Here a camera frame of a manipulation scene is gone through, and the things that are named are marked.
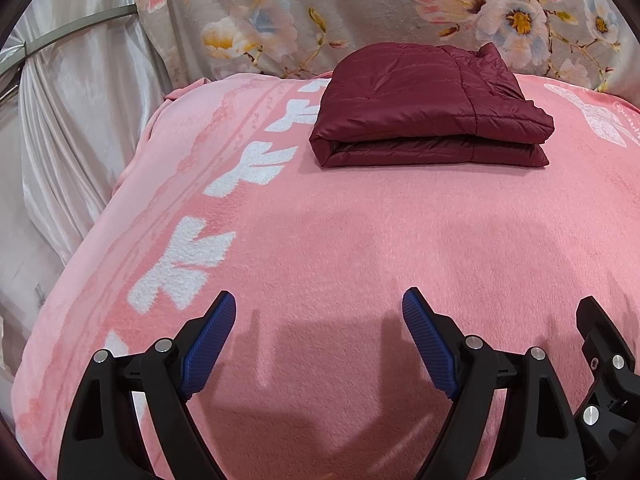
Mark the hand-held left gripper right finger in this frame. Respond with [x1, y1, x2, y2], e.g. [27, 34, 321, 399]
[402, 287, 586, 480]

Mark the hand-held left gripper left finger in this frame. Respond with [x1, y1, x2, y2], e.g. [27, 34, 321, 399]
[56, 290, 237, 480]

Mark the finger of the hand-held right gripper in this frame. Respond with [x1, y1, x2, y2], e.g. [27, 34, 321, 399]
[572, 296, 640, 480]

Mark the maroon puffer jacket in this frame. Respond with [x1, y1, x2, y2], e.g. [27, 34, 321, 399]
[308, 42, 557, 170]

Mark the pink blanket with white bows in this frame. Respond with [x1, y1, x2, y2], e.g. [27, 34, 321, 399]
[12, 72, 640, 480]

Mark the white satin curtain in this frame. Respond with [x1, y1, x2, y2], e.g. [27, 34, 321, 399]
[0, 0, 168, 376]

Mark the grey floral bedsheet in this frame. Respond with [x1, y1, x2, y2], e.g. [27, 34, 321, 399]
[132, 0, 640, 106]

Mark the grey metal curtain rail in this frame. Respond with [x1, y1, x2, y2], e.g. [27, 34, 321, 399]
[0, 4, 138, 66]

